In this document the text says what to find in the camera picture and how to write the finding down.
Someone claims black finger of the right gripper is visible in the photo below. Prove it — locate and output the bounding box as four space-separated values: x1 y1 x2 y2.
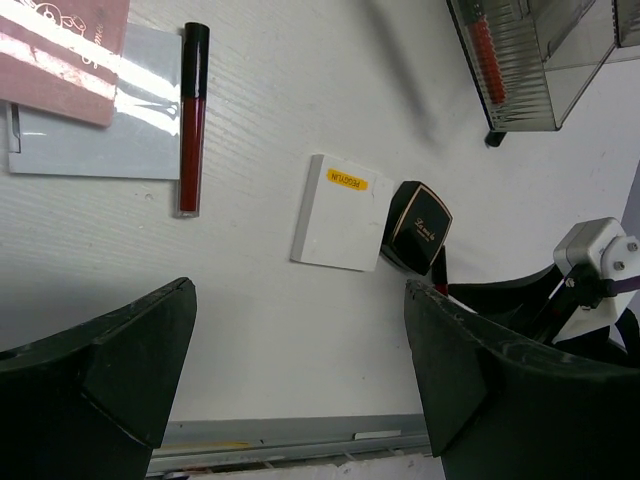
448 265 565 343

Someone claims pink makeup card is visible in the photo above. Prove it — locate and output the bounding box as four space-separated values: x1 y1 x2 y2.
1 0 130 127

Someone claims white flat packet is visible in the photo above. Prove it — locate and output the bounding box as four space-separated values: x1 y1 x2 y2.
1 15 182 180

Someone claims black gold compact case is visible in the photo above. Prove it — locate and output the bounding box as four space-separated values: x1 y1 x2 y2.
380 180 453 276

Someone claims aluminium front rail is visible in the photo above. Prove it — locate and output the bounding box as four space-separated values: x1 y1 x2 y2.
147 414 430 476

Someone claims clear acrylic drawer organizer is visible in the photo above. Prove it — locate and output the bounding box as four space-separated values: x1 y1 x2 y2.
447 1 639 134

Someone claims dark red lip gloss left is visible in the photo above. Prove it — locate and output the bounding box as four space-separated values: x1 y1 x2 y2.
177 22 210 218

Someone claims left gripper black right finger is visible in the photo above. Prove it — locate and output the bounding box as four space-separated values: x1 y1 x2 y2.
404 280 639 479

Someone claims white square compact box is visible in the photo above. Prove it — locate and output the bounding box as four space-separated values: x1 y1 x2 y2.
290 154 395 272

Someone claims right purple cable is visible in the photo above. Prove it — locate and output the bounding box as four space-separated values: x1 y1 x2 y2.
602 272 640 346

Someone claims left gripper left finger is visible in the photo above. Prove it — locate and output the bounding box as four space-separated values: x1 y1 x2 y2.
1 277 197 479

